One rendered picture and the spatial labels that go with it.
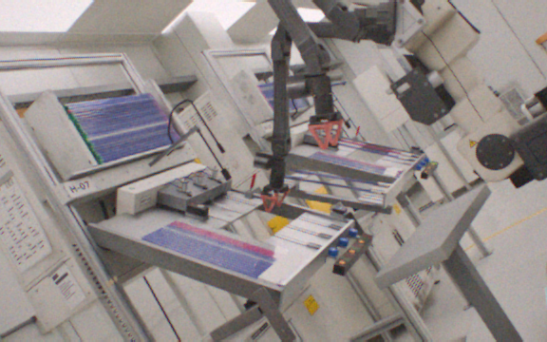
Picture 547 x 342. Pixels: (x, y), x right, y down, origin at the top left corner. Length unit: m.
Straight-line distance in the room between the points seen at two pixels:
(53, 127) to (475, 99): 1.41
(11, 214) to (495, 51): 8.16
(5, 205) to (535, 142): 1.74
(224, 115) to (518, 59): 6.76
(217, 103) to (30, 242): 1.50
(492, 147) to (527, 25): 7.80
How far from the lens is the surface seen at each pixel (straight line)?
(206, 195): 2.24
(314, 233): 2.11
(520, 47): 9.47
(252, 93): 3.31
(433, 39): 1.73
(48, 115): 2.17
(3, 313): 3.49
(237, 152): 3.28
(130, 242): 1.90
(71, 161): 2.13
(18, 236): 2.25
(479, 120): 1.70
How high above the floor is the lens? 0.91
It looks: 4 degrees up
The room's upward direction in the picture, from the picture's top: 33 degrees counter-clockwise
